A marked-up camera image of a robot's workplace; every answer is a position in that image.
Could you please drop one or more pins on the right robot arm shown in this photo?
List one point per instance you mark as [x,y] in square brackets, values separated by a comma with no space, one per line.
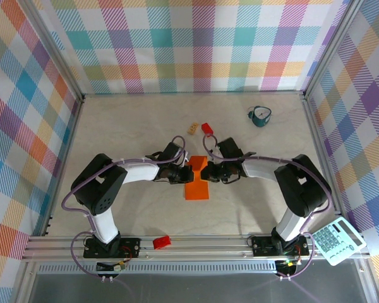
[303,186]

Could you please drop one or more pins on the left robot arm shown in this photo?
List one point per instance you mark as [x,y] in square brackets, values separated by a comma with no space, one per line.
[104,186]

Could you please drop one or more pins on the small wooden block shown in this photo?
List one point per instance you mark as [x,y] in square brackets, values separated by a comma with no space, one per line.
[193,128]

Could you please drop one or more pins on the small red toy brick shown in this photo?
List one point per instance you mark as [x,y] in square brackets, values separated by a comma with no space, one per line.
[206,127]

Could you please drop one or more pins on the teal alarm clock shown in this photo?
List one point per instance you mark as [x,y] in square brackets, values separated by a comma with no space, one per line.
[260,117]

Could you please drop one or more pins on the large red toy brick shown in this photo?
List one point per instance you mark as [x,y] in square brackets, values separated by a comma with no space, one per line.
[161,242]

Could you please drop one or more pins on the vented metal strip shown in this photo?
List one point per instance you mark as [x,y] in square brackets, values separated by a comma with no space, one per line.
[192,268]

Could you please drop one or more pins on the grey metal panel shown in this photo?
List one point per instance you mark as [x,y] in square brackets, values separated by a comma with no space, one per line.
[192,288]

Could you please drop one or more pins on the light blue calculator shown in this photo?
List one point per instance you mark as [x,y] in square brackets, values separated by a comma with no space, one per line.
[338,243]

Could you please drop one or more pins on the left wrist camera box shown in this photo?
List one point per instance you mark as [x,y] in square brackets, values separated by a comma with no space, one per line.
[184,160]

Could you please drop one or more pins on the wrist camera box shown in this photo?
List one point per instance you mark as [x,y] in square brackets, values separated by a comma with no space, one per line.
[213,158]
[184,160]

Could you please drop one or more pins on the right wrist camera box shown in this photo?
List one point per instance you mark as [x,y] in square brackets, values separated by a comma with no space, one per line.
[213,158]

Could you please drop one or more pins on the long aluminium mounting rail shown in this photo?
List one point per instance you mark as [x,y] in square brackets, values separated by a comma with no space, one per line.
[208,249]

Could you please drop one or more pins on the thin aluminium rail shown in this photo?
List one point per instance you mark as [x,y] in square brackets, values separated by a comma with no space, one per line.
[192,92]

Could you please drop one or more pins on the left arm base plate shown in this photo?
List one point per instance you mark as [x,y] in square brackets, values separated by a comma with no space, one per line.
[131,244]

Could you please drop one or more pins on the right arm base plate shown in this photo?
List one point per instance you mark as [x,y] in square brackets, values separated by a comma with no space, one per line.
[262,246]

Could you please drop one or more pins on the aluminium side rail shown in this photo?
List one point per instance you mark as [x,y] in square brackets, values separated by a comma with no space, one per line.
[66,154]
[322,158]

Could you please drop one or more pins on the aluminium frame post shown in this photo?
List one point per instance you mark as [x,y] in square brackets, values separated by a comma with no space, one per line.
[331,47]
[55,50]

